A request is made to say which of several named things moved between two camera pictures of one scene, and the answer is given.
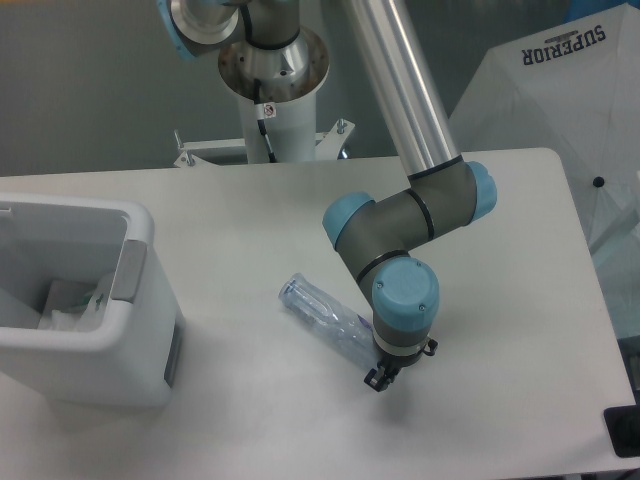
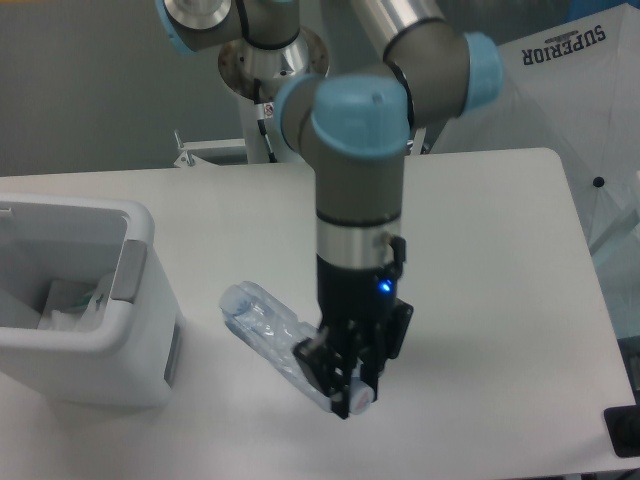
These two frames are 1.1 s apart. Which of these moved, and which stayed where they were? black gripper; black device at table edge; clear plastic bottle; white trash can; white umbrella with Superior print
Moved: black gripper; clear plastic bottle
Stayed: black device at table edge; white umbrella with Superior print; white trash can
